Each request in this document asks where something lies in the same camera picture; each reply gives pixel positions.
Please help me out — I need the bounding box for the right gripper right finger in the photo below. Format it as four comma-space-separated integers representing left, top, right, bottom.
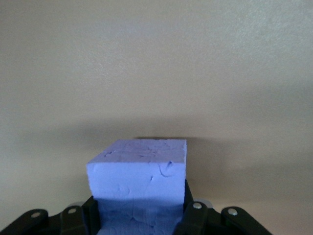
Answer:
175, 180, 272, 235

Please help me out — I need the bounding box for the purple foam block with dent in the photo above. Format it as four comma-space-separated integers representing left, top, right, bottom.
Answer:
86, 139, 188, 235

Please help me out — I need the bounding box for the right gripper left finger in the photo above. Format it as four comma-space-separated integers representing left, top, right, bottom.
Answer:
3, 195, 101, 235

